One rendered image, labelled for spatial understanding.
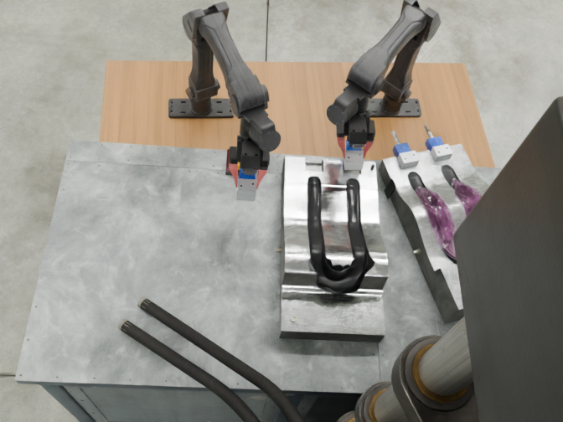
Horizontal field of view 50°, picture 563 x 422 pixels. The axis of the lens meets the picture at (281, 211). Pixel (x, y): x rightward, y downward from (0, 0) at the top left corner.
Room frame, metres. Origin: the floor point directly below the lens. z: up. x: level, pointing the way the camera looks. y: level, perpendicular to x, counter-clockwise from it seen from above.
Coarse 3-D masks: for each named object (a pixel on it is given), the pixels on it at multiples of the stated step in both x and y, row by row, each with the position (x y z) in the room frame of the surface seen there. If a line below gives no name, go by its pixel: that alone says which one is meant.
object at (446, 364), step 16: (464, 320) 0.25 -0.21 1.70; (448, 336) 0.24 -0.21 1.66; (464, 336) 0.23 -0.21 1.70; (432, 352) 0.24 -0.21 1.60; (448, 352) 0.23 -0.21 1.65; (464, 352) 0.22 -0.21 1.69; (432, 368) 0.22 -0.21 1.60; (448, 368) 0.21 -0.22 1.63; (464, 368) 0.21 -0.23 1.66; (432, 384) 0.21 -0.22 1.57; (448, 384) 0.21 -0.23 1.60; (464, 384) 0.21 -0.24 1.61; (384, 400) 0.23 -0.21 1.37; (384, 416) 0.22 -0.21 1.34; (400, 416) 0.21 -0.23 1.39
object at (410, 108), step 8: (384, 96) 1.29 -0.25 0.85; (368, 104) 1.29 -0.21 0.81; (376, 104) 1.30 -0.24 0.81; (384, 104) 1.28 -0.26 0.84; (392, 104) 1.27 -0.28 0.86; (400, 104) 1.28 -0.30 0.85; (408, 104) 1.32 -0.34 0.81; (416, 104) 1.33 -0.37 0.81; (376, 112) 1.26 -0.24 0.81; (384, 112) 1.27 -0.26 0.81; (392, 112) 1.27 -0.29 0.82; (400, 112) 1.28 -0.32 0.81; (408, 112) 1.29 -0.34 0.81; (416, 112) 1.29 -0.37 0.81
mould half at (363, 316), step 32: (288, 160) 0.96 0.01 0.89; (288, 192) 0.86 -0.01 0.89; (288, 224) 0.76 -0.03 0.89; (288, 256) 0.65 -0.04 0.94; (352, 256) 0.68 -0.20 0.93; (384, 256) 0.70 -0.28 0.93; (288, 288) 0.59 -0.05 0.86; (320, 288) 0.61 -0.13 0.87; (288, 320) 0.51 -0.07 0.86; (320, 320) 0.53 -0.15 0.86; (352, 320) 0.54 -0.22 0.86
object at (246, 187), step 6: (240, 168) 0.87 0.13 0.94; (240, 174) 0.85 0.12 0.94; (240, 180) 0.83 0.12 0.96; (246, 180) 0.83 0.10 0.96; (252, 180) 0.84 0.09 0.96; (240, 186) 0.82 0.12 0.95; (246, 186) 0.81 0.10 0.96; (252, 186) 0.82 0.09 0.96; (240, 192) 0.80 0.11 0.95; (246, 192) 0.80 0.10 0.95; (252, 192) 0.80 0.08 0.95; (240, 198) 0.80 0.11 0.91; (246, 198) 0.80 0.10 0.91; (252, 198) 0.81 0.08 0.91
